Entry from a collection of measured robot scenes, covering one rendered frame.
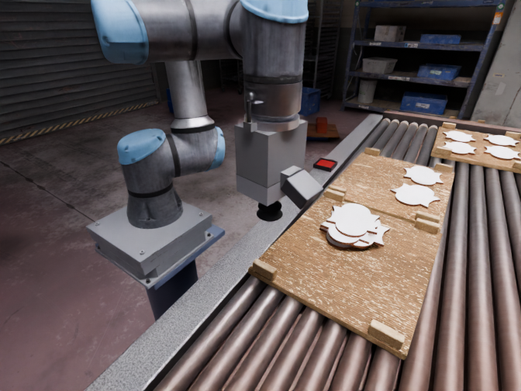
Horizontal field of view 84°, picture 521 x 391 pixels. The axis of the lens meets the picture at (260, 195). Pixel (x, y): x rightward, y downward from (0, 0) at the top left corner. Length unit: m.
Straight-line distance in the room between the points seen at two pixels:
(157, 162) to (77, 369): 1.30
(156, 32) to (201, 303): 0.51
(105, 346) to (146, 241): 1.13
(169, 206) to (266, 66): 0.54
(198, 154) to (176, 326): 0.41
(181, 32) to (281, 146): 0.18
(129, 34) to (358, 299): 0.60
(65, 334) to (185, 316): 1.38
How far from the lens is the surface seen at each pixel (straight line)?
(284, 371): 0.58
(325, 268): 0.71
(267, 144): 0.37
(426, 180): 1.18
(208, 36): 0.43
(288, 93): 0.37
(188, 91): 0.77
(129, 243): 0.79
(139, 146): 0.74
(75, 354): 1.89
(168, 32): 0.41
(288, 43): 0.36
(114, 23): 0.40
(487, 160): 1.50
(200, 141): 0.77
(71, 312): 2.08
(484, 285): 0.85
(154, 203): 0.80
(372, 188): 1.06
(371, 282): 0.71
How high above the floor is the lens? 1.44
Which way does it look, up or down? 32 degrees down
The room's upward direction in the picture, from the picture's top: straight up
